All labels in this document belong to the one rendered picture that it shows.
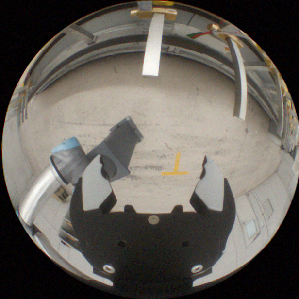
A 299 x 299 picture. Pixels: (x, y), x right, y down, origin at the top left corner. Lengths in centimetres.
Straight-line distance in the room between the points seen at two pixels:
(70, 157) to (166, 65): 110
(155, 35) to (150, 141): 106
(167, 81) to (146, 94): 26
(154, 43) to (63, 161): 45
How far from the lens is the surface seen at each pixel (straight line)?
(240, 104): 30
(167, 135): 112
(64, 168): 42
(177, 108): 108
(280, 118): 50
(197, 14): 64
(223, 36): 45
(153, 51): 22
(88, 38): 54
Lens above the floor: 105
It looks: 62 degrees down
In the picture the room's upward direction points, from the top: 178 degrees counter-clockwise
